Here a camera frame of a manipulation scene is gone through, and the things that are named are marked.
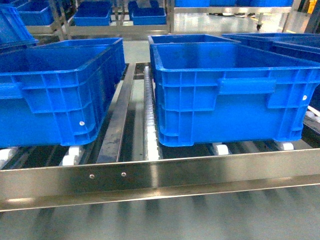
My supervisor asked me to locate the far right blue crate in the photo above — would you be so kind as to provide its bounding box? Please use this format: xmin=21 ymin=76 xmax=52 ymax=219
xmin=222 ymin=33 xmax=320 ymax=62

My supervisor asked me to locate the background blue bin centre-left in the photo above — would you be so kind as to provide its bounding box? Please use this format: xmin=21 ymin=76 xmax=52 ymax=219
xmin=73 ymin=1 xmax=112 ymax=27

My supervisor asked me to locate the front right blue crate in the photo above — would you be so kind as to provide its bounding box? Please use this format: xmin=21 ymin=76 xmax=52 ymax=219
xmin=151 ymin=42 xmax=320 ymax=147

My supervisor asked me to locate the background blue bin left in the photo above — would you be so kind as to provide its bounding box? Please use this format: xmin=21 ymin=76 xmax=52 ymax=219
xmin=17 ymin=1 xmax=54 ymax=26

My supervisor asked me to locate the metal shelf rack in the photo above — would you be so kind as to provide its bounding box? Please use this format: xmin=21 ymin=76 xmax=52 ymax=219
xmin=0 ymin=63 xmax=320 ymax=212

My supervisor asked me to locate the tilted blue crate far left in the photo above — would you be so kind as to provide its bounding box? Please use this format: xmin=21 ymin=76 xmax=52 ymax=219
xmin=0 ymin=4 xmax=39 ymax=53

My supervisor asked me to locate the rear left blue crate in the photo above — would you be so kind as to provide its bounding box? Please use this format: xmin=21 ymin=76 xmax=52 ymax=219
xmin=37 ymin=37 xmax=126 ymax=83

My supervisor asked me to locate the white roller track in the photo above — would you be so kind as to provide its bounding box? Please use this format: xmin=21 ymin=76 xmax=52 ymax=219
xmin=143 ymin=65 xmax=161 ymax=161

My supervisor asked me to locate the front left blue crate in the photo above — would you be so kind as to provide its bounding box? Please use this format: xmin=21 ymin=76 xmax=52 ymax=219
xmin=0 ymin=47 xmax=115 ymax=148

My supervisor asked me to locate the rear right blue crate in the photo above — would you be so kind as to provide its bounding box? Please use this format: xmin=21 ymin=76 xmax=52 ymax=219
xmin=148 ymin=34 xmax=241 ymax=45

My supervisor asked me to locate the background blue bin centre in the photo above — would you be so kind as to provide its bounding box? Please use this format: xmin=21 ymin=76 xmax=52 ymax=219
xmin=128 ymin=0 xmax=167 ymax=26

